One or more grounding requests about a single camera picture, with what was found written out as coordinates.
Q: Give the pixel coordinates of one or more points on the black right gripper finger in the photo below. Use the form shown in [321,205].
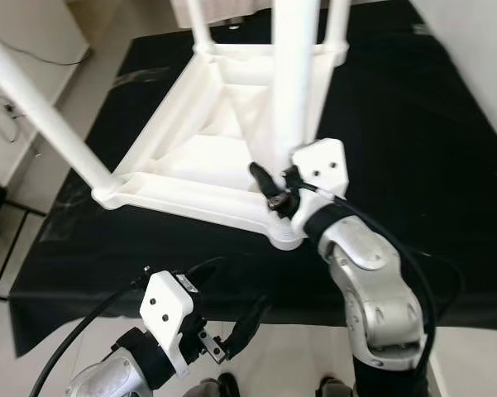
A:
[265,180]

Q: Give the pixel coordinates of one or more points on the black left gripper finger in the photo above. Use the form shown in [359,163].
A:
[250,327]
[207,270]

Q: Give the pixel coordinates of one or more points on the white plastic table leg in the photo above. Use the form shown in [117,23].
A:
[296,74]
[41,116]
[337,25]
[198,25]

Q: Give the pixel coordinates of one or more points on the white plastic table top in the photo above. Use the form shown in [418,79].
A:
[190,165]

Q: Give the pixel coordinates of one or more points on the black tablecloth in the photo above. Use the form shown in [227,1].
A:
[413,165]

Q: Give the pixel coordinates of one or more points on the clear tape patch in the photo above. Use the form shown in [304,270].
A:
[66,211]
[136,76]

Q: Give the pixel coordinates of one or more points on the white cloth covered bench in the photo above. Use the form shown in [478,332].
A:
[223,12]

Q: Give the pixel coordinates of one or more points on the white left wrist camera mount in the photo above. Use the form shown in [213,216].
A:
[165,310]

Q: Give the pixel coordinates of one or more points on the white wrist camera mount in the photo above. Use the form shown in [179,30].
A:
[165,310]
[322,165]

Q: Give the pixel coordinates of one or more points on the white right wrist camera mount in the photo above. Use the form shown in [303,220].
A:
[322,165]

